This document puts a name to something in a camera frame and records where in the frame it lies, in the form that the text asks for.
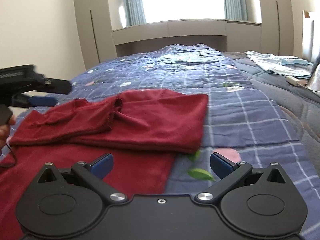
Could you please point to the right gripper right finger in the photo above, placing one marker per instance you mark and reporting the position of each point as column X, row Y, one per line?
column 220, row 165

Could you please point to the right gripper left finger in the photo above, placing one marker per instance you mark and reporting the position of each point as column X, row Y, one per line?
column 102, row 166

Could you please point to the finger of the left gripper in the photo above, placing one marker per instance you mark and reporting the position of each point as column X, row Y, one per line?
column 44, row 101

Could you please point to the dark red garment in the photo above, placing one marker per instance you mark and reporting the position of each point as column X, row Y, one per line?
column 144, row 130

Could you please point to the person's left hand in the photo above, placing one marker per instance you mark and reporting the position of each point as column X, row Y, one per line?
column 5, row 131

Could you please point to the blue plaid floral quilt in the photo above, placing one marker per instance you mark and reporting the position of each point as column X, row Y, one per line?
column 239, row 117

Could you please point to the beige window bench cabinet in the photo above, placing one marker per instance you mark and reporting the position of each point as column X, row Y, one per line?
column 102, row 37

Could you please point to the grey bed blanket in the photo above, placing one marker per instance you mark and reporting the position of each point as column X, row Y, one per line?
column 300, row 105

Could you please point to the light blue folded cloth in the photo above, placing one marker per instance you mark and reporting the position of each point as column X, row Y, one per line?
column 281, row 65

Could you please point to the blue-grey left curtain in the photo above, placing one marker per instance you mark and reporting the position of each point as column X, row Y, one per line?
column 132, row 13

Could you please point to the blue-grey curtain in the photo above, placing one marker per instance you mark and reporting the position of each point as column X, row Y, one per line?
column 236, row 10
column 132, row 13

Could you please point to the blue-grey right curtain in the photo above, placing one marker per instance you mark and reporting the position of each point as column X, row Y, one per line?
column 236, row 10

